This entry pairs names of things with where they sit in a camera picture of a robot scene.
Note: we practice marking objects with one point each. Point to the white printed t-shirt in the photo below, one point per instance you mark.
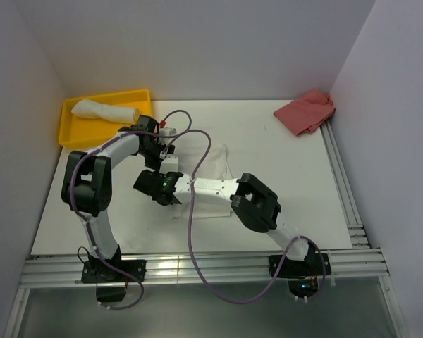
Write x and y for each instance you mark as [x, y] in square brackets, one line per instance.
[214, 166]

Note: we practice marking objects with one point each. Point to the aluminium front rail frame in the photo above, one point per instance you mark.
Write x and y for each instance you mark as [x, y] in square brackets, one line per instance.
[43, 272]

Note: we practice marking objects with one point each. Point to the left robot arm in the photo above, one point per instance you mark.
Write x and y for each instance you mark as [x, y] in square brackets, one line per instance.
[87, 185]

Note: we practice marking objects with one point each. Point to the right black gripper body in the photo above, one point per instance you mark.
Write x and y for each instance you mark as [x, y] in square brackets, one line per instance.
[156, 174]

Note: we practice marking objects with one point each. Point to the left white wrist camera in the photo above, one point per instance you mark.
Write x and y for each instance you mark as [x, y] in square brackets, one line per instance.
[167, 133]

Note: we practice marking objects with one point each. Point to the pink folded t-shirt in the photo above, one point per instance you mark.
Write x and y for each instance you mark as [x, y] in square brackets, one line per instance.
[306, 114]

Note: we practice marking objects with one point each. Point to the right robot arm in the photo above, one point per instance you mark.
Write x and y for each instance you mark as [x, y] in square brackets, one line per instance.
[255, 205]

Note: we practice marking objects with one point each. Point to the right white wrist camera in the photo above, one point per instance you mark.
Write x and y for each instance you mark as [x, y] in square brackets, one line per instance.
[169, 164]

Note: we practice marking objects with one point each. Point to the aluminium right side rail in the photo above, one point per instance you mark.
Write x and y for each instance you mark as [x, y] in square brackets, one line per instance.
[351, 214]

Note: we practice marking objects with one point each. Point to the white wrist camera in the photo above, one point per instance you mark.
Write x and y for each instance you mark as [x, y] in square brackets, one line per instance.
[169, 164]
[167, 133]

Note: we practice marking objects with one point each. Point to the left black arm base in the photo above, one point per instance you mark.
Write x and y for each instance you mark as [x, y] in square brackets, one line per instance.
[111, 283]

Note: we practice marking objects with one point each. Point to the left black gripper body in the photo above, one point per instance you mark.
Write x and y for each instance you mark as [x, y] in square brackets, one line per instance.
[152, 154]

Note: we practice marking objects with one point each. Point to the rolled white t-shirt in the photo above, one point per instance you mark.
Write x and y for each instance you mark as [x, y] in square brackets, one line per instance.
[89, 109]

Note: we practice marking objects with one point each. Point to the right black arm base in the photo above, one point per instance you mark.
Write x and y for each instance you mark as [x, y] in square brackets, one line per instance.
[302, 276]

